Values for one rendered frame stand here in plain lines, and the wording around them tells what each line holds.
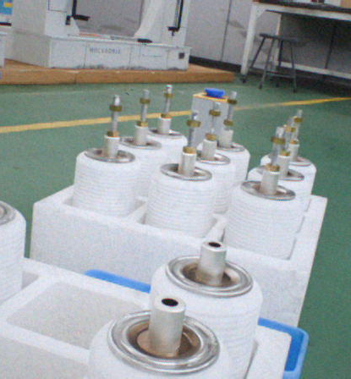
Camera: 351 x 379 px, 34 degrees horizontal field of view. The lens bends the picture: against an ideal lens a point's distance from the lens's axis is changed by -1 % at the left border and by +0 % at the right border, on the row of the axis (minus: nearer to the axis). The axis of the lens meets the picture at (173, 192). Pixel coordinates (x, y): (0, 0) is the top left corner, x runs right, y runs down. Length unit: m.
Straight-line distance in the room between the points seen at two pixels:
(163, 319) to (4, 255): 0.23
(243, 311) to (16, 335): 0.19
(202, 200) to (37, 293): 0.29
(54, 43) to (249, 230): 2.85
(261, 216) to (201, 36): 5.96
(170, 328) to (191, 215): 0.42
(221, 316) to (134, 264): 0.35
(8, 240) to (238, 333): 0.23
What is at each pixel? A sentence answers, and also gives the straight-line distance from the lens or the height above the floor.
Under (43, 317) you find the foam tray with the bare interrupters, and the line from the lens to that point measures 0.62.
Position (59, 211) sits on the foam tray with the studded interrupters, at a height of 0.18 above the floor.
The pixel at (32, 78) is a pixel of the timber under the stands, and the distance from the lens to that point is 3.32.
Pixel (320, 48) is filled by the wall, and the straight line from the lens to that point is 6.04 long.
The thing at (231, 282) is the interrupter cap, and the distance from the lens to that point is 0.49.
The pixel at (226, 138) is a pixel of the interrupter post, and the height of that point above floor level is 0.27.
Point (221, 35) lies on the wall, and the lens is 6.53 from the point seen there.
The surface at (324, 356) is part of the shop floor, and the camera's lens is 0.93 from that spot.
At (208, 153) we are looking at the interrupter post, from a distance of 0.91.
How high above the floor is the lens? 0.46
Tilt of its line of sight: 17 degrees down
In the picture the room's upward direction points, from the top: 9 degrees clockwise
